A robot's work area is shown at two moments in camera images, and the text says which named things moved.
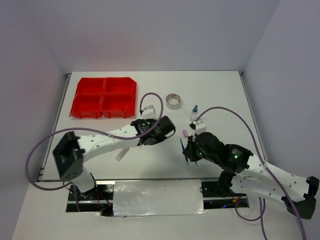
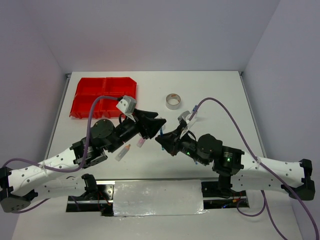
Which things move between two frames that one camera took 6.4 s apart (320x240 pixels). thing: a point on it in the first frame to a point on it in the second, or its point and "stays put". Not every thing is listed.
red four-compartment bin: (104, 97) stays put
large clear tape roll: (173, 101) stays put
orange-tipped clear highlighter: (122, 153) stays put
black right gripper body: (195, 153) to (186, 144)
